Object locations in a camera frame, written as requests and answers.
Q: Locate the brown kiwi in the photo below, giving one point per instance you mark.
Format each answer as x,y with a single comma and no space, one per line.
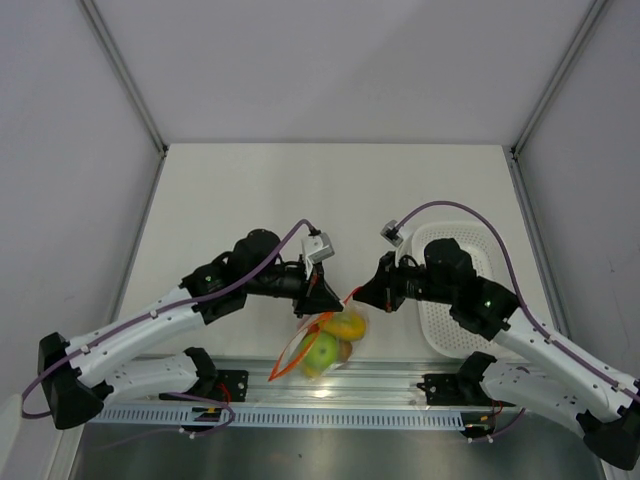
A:
345,351

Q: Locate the right aluminium frame post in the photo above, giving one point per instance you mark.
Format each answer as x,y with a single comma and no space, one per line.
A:
571,54

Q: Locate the left aluminium frame post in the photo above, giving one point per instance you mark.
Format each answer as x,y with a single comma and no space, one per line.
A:
106,41

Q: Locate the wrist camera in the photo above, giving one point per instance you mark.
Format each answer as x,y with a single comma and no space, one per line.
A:
400,237
316,249

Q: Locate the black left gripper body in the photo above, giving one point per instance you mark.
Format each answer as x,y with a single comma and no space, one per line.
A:
315,271

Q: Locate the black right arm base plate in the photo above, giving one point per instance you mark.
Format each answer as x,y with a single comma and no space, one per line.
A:
444,389

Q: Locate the aluminium front rail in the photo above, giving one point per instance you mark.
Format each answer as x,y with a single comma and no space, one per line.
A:
365,384

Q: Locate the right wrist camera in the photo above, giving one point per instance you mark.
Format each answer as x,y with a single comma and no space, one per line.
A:
400,237

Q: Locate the clear orange zip top bag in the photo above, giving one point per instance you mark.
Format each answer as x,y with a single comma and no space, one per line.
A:
289,363

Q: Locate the white slotted cable duct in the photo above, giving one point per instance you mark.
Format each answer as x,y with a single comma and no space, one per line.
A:
246,416

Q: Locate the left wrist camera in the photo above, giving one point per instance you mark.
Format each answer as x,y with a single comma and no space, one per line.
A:
316,249

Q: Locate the small yellow orange fruit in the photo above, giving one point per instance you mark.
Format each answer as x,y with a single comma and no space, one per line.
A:
346,326

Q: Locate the aluminium frame post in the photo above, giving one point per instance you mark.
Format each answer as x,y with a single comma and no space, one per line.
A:
106,41
571,54

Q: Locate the green apple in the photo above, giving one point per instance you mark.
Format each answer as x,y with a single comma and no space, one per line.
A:
323,353

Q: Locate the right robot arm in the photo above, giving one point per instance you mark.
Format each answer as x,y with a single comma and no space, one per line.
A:
595,401

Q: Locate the white perforated plastic basket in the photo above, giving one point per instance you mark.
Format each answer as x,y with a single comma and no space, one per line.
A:
456,331

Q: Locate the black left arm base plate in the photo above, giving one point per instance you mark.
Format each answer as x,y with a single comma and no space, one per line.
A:
231,386

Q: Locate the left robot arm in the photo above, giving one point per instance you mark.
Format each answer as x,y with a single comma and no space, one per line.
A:
83,375

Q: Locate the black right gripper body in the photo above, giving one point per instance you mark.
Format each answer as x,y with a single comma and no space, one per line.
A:
393,281

